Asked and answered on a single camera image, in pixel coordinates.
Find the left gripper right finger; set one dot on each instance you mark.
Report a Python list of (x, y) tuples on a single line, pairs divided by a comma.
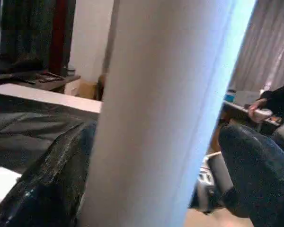
[(258, 177)]

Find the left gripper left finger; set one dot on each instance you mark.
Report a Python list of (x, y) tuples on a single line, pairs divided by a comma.
[(49, 184)]

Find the white plastic table leg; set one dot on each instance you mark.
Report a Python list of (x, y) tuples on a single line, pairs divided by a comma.
[(156, 106)]

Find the white handheld controller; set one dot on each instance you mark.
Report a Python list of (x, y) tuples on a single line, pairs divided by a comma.
[(261, 114)]

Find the grey desk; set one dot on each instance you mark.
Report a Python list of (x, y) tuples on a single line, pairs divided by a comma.
[(236, 108)]

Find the person in black clothes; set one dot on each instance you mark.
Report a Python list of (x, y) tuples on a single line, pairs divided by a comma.
[(281, 101)]

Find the blue cup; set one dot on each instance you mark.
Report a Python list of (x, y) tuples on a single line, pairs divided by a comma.
[(230, 97)]

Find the flat white board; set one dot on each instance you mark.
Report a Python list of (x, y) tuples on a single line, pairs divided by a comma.
[(49, 97)]

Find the brown cardboard box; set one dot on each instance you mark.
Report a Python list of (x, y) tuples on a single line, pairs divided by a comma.
[(87, 91)]

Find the dark low table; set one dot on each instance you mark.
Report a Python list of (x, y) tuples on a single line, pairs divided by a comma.
[(49, 81)]

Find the grey curtain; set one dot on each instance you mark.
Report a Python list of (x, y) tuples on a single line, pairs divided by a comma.
[(269, 35)]

